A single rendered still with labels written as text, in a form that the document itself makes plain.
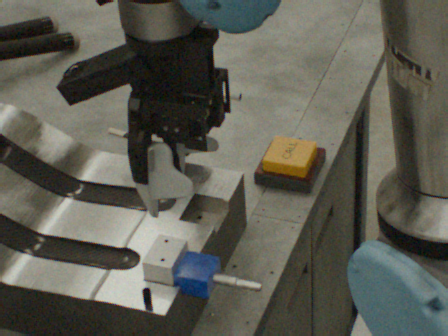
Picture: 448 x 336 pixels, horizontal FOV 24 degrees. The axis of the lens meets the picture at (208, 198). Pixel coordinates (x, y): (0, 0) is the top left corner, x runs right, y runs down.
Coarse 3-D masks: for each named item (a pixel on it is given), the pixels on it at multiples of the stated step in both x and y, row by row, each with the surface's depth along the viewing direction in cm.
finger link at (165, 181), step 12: (156, 144) 105; (156, 156) 106; (168, 156) 105; (156, 168) 106; (168, 168) 106; (156, 180) 107; (168, 180) 106; (180, 180) 106; (144, 192) 107; (156, 192) 107; (168, 192) 107; (180, 192) 106; (156, 204) 110; (156, 216) 110
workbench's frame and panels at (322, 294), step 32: (352, 128) 158; (352, 160) 193; (320, 192) 145; (352, 192) 199; (320, 224) 177; (352, 224) 204; (320, 256) 181; (288, 288) 163; (320, 288) 186; (288, 320) 167; (320, 320) 191; (352, 320) 222
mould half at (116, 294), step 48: (48, 144) 138; (0, 192) 130; (48, 192) 133; (192, 192) 131; (240, 192) 133; (96, 240) 126; (144, 240) 124; (192, 240) 124; (0, 288) 122; (48, 288) 120; (96, 288) 119
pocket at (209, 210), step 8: (192, 200) 130; (200, 200) 131; (208, 200) 130; (216, 200) 130; (192, 208) 131; (200, 208) 132; (208, 208) 131; (216, 208) 131; (224, 208) 130; (184, 216) 129; (192, 216) 131; (200, 216) 131; (208, 216) 131; (216, 216) 131; (224, 216) 129; (200, 224) 130; (208, 224) 130; (216, 224) 128; (216, 232) 127
